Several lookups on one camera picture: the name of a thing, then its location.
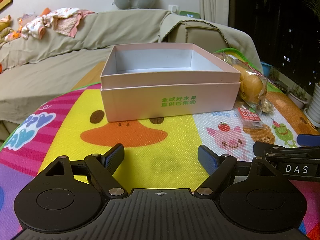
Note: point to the clear nut bar packet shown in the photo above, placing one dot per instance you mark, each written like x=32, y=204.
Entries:
x=267, y=106

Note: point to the pink floral clothes pile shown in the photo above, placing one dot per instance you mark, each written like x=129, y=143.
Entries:
x=65, y=22

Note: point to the small orange plush toy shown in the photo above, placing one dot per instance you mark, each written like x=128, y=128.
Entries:
x=16, y=33

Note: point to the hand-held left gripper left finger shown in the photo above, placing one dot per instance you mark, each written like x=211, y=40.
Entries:
x=113, y=156

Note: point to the white wall socket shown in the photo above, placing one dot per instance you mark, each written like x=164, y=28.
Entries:
x=173, y=9

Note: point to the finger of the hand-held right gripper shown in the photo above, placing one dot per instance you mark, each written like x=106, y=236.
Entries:
x=265, y=147
x=308, y=140

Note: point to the blue plastic basin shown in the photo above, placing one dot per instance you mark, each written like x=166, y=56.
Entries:
x=266, y=68

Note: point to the small white planter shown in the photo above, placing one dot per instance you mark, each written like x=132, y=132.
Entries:
x=297, y=100

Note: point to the bread bun clear packet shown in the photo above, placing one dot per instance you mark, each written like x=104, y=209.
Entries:
x=250, y=82

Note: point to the red snack packet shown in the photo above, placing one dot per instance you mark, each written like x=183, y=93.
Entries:
x=250, y=117

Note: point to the dark glass door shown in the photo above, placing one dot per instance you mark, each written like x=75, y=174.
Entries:
x=270, y=17

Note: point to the beige covered sofa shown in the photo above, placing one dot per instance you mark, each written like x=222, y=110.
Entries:
x=75, y=62

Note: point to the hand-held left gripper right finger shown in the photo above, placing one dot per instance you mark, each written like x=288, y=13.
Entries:
x=207, y=158

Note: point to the white ribbed flower pot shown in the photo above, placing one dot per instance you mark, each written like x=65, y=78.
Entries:
x=313, y=105

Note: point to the colourful cartoon play mat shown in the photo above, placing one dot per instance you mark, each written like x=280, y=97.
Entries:
x=162, y=135

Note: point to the pink cardboard box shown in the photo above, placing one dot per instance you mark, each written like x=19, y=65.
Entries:
x=130, y=100

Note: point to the pale pastry clear packet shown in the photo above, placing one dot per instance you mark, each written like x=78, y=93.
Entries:
x=225, y=58

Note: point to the yellow plush toy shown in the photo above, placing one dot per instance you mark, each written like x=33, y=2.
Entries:
x=5, y=31

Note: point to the beige fringed blanket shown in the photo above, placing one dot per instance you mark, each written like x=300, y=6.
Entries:
x=240, y=40

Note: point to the white curtain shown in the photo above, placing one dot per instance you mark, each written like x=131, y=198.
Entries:
x=212, y=0

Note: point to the green digital clock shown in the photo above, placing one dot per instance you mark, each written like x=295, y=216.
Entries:
x=189, y=15

